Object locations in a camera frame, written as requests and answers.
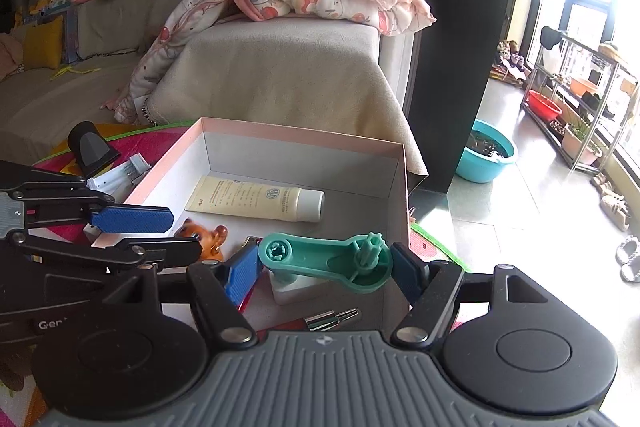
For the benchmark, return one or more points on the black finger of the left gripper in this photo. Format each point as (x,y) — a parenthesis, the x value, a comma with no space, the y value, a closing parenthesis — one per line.
(165,251)

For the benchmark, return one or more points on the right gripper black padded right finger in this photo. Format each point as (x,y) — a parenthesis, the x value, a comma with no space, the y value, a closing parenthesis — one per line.
(431,289)

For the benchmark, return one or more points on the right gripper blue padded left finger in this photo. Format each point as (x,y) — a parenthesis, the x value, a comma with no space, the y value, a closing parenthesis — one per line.
(217,291)

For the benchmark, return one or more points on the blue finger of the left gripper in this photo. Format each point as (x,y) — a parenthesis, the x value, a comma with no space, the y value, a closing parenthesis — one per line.
(132,219)

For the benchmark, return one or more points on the white blister pack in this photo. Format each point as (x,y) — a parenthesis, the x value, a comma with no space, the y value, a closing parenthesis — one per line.
(120,181)

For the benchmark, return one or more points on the orange animal figurine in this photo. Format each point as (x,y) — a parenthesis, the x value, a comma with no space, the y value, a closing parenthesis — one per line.
(211,241)

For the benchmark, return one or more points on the green plastic crank handle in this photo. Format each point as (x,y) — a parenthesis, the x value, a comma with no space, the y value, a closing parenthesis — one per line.
(363,263)

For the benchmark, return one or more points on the cream lotion tube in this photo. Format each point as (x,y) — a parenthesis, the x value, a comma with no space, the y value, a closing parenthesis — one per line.
(245,199)

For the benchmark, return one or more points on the dark red cosmetic tube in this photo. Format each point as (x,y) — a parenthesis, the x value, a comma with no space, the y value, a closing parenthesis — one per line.
(321,322)

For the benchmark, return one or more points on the small white box in box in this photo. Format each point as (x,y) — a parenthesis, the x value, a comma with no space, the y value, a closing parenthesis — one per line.
(286,290)

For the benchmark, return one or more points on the black hair dryer nozzle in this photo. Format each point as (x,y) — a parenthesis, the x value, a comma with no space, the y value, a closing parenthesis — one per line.
(91,151)

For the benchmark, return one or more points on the pink cardboard box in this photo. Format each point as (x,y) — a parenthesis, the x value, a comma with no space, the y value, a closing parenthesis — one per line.
(342,186)

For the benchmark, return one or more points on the teal plastic basin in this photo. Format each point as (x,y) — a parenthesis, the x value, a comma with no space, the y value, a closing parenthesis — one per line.
(486,154)

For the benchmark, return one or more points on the yellow cushion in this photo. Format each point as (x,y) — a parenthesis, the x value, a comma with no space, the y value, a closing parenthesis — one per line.
(43,45)

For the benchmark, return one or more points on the peach cloth on sofa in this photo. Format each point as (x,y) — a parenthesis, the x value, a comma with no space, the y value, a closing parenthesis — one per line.
(11,56)

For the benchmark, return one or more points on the red plastic basin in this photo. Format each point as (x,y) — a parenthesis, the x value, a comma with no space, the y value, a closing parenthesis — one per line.
(542,107)

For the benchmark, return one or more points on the beige covered sofa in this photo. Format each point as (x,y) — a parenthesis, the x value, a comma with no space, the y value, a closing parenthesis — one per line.
(297,71)

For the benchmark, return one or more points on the metal shelf rack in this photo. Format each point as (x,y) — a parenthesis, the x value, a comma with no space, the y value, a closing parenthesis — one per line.
(598,96)

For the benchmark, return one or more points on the pink floral blanket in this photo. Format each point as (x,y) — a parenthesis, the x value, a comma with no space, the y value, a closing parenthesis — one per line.
(190,17)

